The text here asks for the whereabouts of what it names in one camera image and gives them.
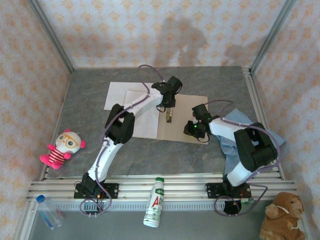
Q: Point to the long aluminium rail assembly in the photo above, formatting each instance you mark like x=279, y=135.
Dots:
x=135, y=190

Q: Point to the white drink bottle green cap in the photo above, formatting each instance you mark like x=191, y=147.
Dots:
x=156, y=202

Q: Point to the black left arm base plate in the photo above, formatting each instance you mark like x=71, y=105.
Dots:
x=112, y=190

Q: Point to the short aluminium side rail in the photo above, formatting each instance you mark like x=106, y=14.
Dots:
x=250, y=85

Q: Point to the white paper sheet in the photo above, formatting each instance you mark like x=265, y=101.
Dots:
x=115, y=97
x=146, y=125

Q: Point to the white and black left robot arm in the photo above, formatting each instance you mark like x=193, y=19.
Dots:
x=107, y=157

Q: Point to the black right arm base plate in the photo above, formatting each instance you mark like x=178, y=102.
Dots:
x=212, y=190

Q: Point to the aluminium frame post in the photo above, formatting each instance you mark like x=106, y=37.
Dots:
x=273, y=32
x=50, y=32

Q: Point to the brown plush bear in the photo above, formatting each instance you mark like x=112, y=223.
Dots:
x=282, y=220

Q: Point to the brown cardboard folder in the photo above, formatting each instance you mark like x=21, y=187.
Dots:
x=176, y=130

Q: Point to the pink and white plush panda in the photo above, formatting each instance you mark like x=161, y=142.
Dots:
x=67, y=140

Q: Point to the blue cloth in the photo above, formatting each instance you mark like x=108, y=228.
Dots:
x=230, y=152

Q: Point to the black controller box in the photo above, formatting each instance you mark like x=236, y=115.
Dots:
x=231, y=207

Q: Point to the clear bottle blue cap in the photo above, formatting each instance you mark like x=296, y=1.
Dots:
x=48, y=212

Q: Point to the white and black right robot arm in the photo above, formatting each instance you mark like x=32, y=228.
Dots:
x=240, y=172

